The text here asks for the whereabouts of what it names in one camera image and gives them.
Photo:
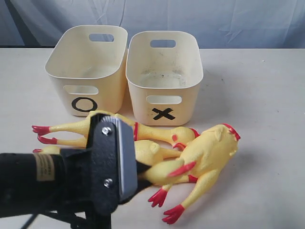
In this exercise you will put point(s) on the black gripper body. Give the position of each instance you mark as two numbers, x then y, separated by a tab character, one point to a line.
101	176

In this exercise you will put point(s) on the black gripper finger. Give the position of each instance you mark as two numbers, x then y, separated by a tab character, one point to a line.
142	183

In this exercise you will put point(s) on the rubber chicken with head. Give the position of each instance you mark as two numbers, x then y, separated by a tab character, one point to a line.
178	137

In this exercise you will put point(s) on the headless rubber chicken body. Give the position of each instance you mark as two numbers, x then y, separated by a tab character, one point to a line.
212	150

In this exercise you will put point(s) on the detached rubber chicken head neck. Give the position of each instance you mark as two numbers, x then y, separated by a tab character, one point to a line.
167	172

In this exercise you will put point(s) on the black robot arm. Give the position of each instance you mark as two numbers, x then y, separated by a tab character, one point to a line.
33	184

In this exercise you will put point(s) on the cream bin marked O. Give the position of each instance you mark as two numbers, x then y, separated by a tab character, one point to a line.
87	68

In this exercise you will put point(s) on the cream bin marked X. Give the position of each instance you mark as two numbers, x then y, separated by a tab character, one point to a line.
164	73

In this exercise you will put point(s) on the blue grey backdrop curtain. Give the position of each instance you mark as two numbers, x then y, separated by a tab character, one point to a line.
214	23

